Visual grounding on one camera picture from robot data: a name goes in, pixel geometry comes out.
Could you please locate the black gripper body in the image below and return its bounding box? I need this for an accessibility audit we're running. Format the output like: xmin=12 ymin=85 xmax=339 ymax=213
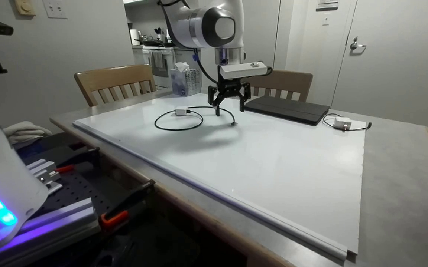
xmin=214 ymin=78 xmax=244 ymax=102

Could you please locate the white power adapter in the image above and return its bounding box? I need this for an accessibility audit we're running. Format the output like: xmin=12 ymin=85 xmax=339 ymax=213
xmin=174 ymin=110 xmax=188 ymax=118

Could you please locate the black charging cable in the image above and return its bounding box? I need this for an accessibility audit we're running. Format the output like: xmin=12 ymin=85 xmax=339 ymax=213
xmin=153 ymin=106 xmax=238 ymax=133

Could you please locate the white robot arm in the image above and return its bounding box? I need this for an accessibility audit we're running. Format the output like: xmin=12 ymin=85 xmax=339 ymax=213
xmin=158 ymin=0 xmax=251 ymax=115

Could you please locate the purple tissue box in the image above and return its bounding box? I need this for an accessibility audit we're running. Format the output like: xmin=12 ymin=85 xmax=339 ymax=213
xmin=171 ymin=63 xmax=202 ymax=97

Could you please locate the dark wooden chair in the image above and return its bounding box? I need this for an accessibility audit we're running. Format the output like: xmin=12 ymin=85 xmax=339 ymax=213
xmin=247 ymin=72 xmax=312 ymax=103

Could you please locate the black laptop sleeve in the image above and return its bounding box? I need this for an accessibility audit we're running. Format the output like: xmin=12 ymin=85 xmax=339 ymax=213
xmin=244 ymin=97 xmax=330 ymax=127

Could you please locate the light wooden chair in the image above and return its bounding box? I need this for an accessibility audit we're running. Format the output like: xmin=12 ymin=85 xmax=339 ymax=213
xmin=75 ymin=66 xmax=156 ymax=108

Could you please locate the white whiteboard on table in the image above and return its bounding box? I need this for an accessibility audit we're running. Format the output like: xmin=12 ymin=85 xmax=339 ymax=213
xmin=75 ymin=94 xmax=366 ymax=259

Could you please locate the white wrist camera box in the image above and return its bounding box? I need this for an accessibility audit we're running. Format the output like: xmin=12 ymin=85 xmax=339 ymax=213
xmin=220 ymin=62 xmax=268 ymax=79

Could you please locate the small white charger with cable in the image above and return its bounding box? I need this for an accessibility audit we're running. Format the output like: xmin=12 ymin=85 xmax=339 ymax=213
xmin=323 ymin=113 xmax=372 ymax=133

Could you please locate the silver door handle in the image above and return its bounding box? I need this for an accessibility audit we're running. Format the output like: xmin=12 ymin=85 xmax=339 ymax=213
xmin=350 ymin=39 xmax=367 ymax=56

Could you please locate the orange handled clamp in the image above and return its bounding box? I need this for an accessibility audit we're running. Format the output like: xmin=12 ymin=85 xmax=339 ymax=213
xmin=98 ymin=182 xmax=155 ymax=231

